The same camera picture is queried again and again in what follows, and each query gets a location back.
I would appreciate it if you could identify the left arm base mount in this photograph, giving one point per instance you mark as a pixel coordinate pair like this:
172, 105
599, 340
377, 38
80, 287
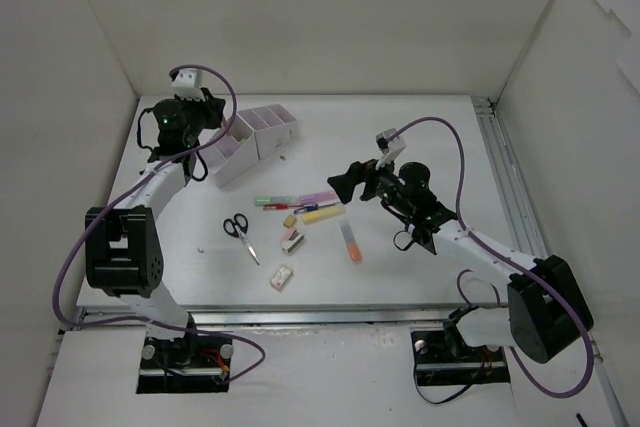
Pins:
188, 365

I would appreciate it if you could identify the black handled scissors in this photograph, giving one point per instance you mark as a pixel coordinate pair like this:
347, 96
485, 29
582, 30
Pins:
237, 226

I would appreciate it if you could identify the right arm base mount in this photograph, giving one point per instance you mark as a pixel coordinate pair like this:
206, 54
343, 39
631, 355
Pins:
439, 362

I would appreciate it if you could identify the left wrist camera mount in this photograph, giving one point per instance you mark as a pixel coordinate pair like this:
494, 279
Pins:
187, 85

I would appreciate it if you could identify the white pink desk organizer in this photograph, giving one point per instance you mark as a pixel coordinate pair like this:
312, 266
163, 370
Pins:
270, 127

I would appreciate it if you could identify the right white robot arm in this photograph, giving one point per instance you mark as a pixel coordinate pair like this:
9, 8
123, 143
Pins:
545, 310

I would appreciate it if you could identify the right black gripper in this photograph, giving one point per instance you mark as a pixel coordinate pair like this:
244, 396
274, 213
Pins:
368, 181

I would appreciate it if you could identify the red gel pen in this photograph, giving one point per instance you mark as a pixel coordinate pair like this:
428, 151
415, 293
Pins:
280, 206

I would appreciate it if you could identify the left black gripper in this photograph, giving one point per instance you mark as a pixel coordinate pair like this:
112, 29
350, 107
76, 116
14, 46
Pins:
209, 107

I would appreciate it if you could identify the green highlighter marker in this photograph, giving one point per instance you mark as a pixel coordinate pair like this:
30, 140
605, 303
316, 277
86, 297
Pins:
261, 201

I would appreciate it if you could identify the pink purple highlighter marker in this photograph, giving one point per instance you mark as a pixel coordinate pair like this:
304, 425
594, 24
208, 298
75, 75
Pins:
319, 197

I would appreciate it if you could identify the yellow highlighter marker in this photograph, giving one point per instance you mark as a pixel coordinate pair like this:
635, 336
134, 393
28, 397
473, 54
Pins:
324, 213

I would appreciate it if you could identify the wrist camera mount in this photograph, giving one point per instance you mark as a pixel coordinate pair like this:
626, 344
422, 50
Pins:
391, 145
187, 85

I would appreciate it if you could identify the tan eraser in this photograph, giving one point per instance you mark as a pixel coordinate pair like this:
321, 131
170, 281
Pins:
289, 221

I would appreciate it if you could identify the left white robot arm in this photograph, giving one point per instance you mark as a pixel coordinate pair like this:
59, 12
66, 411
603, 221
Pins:
123, 256

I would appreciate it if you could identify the blue gel pen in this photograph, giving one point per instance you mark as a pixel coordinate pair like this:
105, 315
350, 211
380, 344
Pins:
310, 208

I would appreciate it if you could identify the pink white stapler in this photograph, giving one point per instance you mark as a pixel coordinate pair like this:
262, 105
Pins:
291, 240

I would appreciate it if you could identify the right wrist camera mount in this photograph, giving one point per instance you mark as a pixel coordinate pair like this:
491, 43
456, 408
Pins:
391, 145

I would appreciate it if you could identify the orange capped marker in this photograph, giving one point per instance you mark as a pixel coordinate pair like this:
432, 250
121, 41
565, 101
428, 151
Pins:
350, 242

